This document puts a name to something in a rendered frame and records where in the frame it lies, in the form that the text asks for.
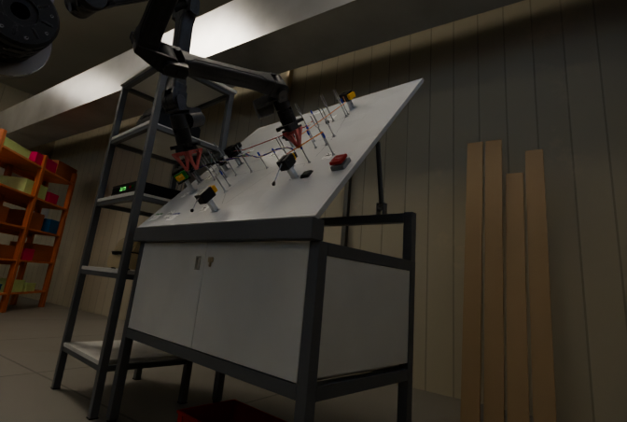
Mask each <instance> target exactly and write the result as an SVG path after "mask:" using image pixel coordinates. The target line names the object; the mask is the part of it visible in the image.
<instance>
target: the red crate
mask: <svg viewBox="0 0 627 422"><path fill-rule="evenodd" d="M176 413H177V414H178V418H177V422H287V421H285V420H283V419H281V418H279V417H276V416H274V415H270V414H268V413H265V412H263V411H261V410H259V409H257V408H255V407H252V406H250V405H248V404H245V403H243V402H241V401H237V400H235V399H234V400H229V401H220V402H215V403H209V404H205V405H200V406H195V407H189V408H185V409H180V410H177V411H176Z"/></svg>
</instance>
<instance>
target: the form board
mask: <svg viewBox="0 0 627 422"><path fill-rule="evenodd" d="M423 83H424V79H423V78H420V79H416V80H414V81H411V82H408V83H404V84H401V85H398V86H396V87H392V88H389V89H386V90H383V91H377V92H375V93H371V94H368V95H365V96H362V97H358V98H355V99H353V100H352V102H353V104H354V106H356V108H355V109H353V110H352V111H348V110H350V109H349V107H348V105H347V104H346V103H345V102H344V103H345V104H344V106H345V108H346V110H347V112H348V113H349V114H350V115H348V117H346V118H345V114H344V112H343V110H342V108H341V107H339V106H341V105H340V104H336V105H332V106H329V107H328V110H329V112H330V113H331V112H332V111H334V110H335V109H336V108H338V107H339V108H338V109H336V110H335V111H334V112H332V113H331V116H335V115H337V116H336V117H335V118H334V120H335V121H333V122H332V120H329V126H330V128H331V130H332V132H333V133H334V134H335V135H336V136H335V137H332V135H333V134H332V132H331V130H330V129H329V127H328V125H327V124H326V123H325V120H324V119H323V117H324V118H325V114H326V116H327V115H328V114H329V113H328V111H327V109H326V110H325V111H324V112H325V114H324V112H322V115H323V117H322V115H321V113H318V114H315V115H314V116H315V118H316V120H317V122H318V121H319V120H321V121H319V122H318V124H319V129H320V131H322V132H323V133H324V135H325V137H326V139H327V141H328V143H329V145H330V147H331V149H332V151H333V152H335V151H336V152H335V153H334V154H335V155H334V156H332V157H331V158H330V159H324V160H321V159H322V158H323V157H324V156H325V155H326V154H327V153H329V152H331V151H330V149H329V147H328V146H325V141H324V139H323V137H322V135H321V134H320V132H319V130H318V129H317V128H316V127H318V126H316V127H315V125H317V124H315V125H314V123H316V121H315V119H314V116H312V118H313V120H314V122H311V121H312V119H311V117H309V116H311V115H312V113H311V112H310V113H307V114H303V115H301V116H303V118H304V120H305V122H306V124H307V123H309V122H311V123H309V124H307V125H310V124H311V125H310V126H308V127H309V128H311V127H312V126H313V125H314V126H313V127H312V128H311V129H309V130H310V132H311V134H312V136H313V137H314V136H315V138H314V140H316V141H315V142H314V144H315V146H316V147H317V148H314V144H313V142H312V140H310V141H308V140H309V139H311V138H310V136H309V135H308V134H307V129H306V127H305V126H303V125H305V123H304V121H301V122H299V123H298V125H300V124H301V126H303V127H305V128H302V132H303V133H304V132H305V131H306V132H305V133H304V134H302V135H301V143H302V144H303V143H305V142H306V141H308V142H307V143H305V144H304V145H302V149H303V150H304V152H305V154H306V156H307V158H308V160H309V161H310V163H308V161H307V159H306V157H305V155H304V153H303V151H302V150H301V149H300V148H296V147H294V148H296V149H295V150H296V153H297V155H298V157H297V158H296V162H295V164H294V165H295V166H294V169H295V171H296V173H297V174H298V175H300V176H301V175H302V174H303V172H304V171H308V170H313V172H312V173H311V175H310V176H309V177H304V178H300V177H299V178H296V179H291V180H289V178H290V175H289V173H288V172H287V171H282V172H281V170H280V171H279V174H278V177H277V178H276V175H277V173H278V170H279V167H278V165H277V162H278V159H279V160H280V159H281V158H282V157H283V155H285V152H284V151H283V150H282V149H278V150H276V151H275V152H277V151H279V152H278V153H277V154H276V155H277V157H278V159H277V158H276V156H274V157H270V158H268V157H269V156H270V155H271V154H272V153H273V152H272V153H270V154H268V155H265V156H263V157H261V158H262V160H263V161H262V160H261V158H255V157H251V156H249V157H244V158H245V160H246V162H247V163H248V165H249V166H250V168H251V170H253V171H254V172H253V173H250V169H249V168H248V166H247V164H246V163H245V161H244V159H243V158H242V157H240V160H241V161H242V162H244V164H243V165H241V166H240V167H237V166H238V164H237V162H236V161H235V160H234V159H233V160H229V163H230V165H231V166H232V168H233V170H234V171H235V173H236V174H238V175H237V176H235V174H234V172H233V171H232V169H231V167H230V165H229V164H226V165H227V166H228V168H230V169H229V170H228V171H227V172H226V173H225V175H226V176H227V178H226V179H227V181H228V182H229V184H230V185H231V186H230V187H229V184H228V183H227V181H226V180H225V178H224V177H223V176H224V175H220V172H219V169H218V167H217V168H216V169H214V170H215V172H216V175H215V172H213V171H211V173H212V174H213V175H214V176H216V177H217V178H218V180H219V181H220V183H221V184H222V186H223V187H224V189H225V190H227V192H226V193H224V190H223V189H222V187H221V186H220V184H219V183H218V181H217V180H215V181H214V179H213V177H211V178H210V179H207V180H204V181H203V182H202V183H200V184H199V185H197V184H198V182H197V180H194V181H193V182H192V183H191V185H192V187H193V188H194V189H195V190H196V189H198V190H197V191H195V192H194V193H192V194H190V195H189V194H187V195H186V196H185V197H184V198H179V197H181V196H182V195H183V194H184V193H185V192H189V193H190V192H191V191H190V190H189V188H188V187H186V188H185V189H183V190H182V191H181V192H179V193H178V194H177V195H176V196H175V197H174V198H173V199H172V200H171V201H170V202H168V203H167V204H166V205H164V206H163V207H162V208H161V209H160V210H158V211H157V212H156V213H155V214H153V215H152V216H151V217H150V218H148V219H147V220H146V221H145V222H143V223H142V224H141V225H140V226H139V227H138V228H145V227H159V226H174V225H189V224H203V223H218V222H233V221H248V220H262V219H277V218H305V217H315V218H320V217H321V216H322V214H323V213H324V212H325V211H326V209H327V208H328V206H329V205H330V204H331V202H332V201H333V200H334V198H335V197H336V196H337V195H338V193H339V192H340V191H341V189H342V188H343V186H344V185H345V184H346V183H347V181H348V180H349V179H350V177H351V176H352V175H353V173H354V172H355V170H356V169H357V168H358V167H359V165H360V164H361V163H362V162H363V161H364V160H365V158H366V157H367V156H368V155H369V153H370V152H371V150H372V149H373V148H374V146H375V145H376V144H377V142H378V141H379V140H380V139H381V137H382V136H383V134H384V133H385V132H386V130H387V129H388V128H389V127H390V125H391V124H392V123H393V121H394V120H395V119H396V117H397V116H398V114H399V113H400V112H401V111H402V109H403V108H404V107H405V105H406V104H407V103H408V102H409V101H410V99H411V98H412V96H413V95H414V94H415V93H416V92H417V90H418V89H419V88H420V86H421V85H422V84H423ZM341 104H342V103H341ZM344 106H343V105H342V107H343V109H344V111H345V108H344ZM345 113H346V111H345ZM346 115H347V113H346ZM301 116H297V117H296V119H299V118H301ZM329 117H330V115H328V116H327V119H328V118H329ZM280 126H282V123H281V122H280V121H279V122H276V123H274V124H270V125H267V126H264V127H261V128H258V129H256V130H255V131H254V132H253V133H252V134H250V135H249V136H248V137H246V138H245V140H244V141H243V142H241V144H242V146H241V148H242V149H245V150H244V151H245V153H246V152H247V151H249V150H252V149H253V151H252V152H251V153H249V154H248V155H253V156H258V152H259V154H260V155H263V154H266V153H268V152H270V151H272V148H273V149H277V148H280V146H279V144H280V145H281V147H282V148H283V145H284V147H288V148H291V145H290V144H289V142H288V141H285V139H283V138H282V136H280V137H279V138H280V139H281V141H282V143H283V145H282V143H281V142H280V140H279V138H277V140H278V142H279V144H278V142H277V140H273V141H271V142H270V141H268V140H271V139H273V138H274V137H276V136H279V135H283V134H282V131H284V129H283V130H281V132H278V133H277V132H276V128H278V127H280ZM317 134H319V135H318V136H316V135H317ZM265 141H268V142H265ZM263 142H265V143H263ZM260 143H263V144H260ZM258 144H260V145H258ZM256 145H257V146H256ZM253 146H255V147H253ZM251 147H252V148H251ZM246 148H248V149H246ZM245 153H244V154H245ZM345 153H346V154H347V158H349V157H350V159H351V162H350V163H349V164H348V165H347V167H346V168H345V169H344V170H338V171H331V169H330V167H331V166H332V165H330V164H329V163H330V161H331V160H332V159H333V158H334V157H335V156H336V155H341V154H345ZM263 162H265V164H266V166H268V167H269V168H268V169H266V166H265V165H264V163H263ZM275 178H276V181H275V182H276V183H275V186H273V185H272V182H273V181H274V179H275ZM212 185H215V186H216V188H217V192H216V196H215V197H214V198H212V200H213V201H214V203H215V204H216V206H217V207H218V208H220V209H219V210H218V211H217V212H211V211H212V210H211V209H210V207H209V208H208V209H207V210H205V211H202V212H199V211H200V210H201V209H202V208H204V207H205V206H206V205H207V204H199V202H197V203H196V201H197V200H196V198H195V197H194V195H196V194H197V193H198V192H199V191H200V190H202V189H203V188H204V187H208V186H212ZM195 203H196V205H195ZM194 205H195V207H194V212H190V209H192V208H193V206H194ZM170 211H174V213H180V214H179V215H178V216H177V217H176V218H174V219H173V220H170V221H164V220H165V219H167V218H164V216H166V215H167V214H168V213H169V212H170ZM158 213H163V214H162V215H161V216H160V217H159V218H157V219H156V220H151V221H149V220H150V219H151V218H153V217H154V216H155V215H156V214H158Z"/></svg>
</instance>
